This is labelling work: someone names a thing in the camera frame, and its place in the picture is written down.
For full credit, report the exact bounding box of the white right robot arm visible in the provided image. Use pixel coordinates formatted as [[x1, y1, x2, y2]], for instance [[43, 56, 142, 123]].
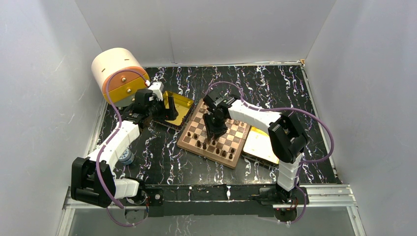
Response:
[[203, 91, 308, 204]]

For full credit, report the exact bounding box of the wooden chess board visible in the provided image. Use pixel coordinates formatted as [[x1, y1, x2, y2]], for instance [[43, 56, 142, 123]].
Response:
[[177, 100, 251, 169]]

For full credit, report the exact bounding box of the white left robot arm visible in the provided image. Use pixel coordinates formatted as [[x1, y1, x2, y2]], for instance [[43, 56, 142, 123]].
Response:
[[70, 88, 179, 208]]

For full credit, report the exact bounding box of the gold tin box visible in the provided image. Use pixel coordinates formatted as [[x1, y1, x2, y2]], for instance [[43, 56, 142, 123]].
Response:
[[155, 91, 195, 131]]

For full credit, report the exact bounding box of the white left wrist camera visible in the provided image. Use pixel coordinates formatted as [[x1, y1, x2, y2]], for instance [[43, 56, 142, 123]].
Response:
[[148, 82, 164, 101]]

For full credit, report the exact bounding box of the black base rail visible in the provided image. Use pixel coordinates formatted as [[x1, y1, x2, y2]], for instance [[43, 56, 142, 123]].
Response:
[[115, 184, 308, 218]]

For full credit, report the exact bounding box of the small white blue bottle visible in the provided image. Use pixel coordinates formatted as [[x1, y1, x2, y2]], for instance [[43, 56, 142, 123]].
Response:
[[119, 148, 135, 165]]

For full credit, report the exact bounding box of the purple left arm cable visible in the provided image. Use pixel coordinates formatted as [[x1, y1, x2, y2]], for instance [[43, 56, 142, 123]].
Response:
[[95, 69, 151, 228]]

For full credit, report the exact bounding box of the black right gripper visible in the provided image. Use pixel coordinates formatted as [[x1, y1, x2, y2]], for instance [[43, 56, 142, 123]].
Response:
[[202, 112, 228, 141]]

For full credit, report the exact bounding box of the gold tin lid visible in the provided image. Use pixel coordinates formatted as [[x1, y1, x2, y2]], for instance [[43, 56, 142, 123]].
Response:
[[242, 126, 279, 166]]

